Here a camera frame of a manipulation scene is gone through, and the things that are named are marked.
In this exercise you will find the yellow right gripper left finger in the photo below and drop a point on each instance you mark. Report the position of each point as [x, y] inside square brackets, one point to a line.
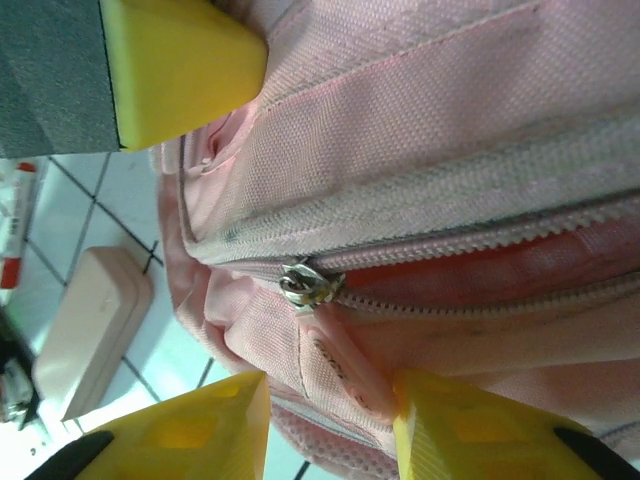
[190, 435]

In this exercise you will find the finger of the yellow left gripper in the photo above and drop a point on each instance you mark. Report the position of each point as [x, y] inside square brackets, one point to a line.
[175, 65]

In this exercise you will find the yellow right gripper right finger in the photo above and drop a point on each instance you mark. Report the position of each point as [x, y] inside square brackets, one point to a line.
[475, 440]

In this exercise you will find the pink pencil case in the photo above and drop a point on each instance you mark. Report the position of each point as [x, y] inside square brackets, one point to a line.
[95, 330]

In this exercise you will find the pink student backpack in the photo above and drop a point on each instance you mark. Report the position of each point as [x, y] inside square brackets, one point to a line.
[425, 200]

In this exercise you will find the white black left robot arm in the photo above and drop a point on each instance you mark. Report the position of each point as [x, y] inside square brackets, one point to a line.
[15, 350]

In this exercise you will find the white and red marker pen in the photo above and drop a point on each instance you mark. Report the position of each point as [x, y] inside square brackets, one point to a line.
[17, 220]

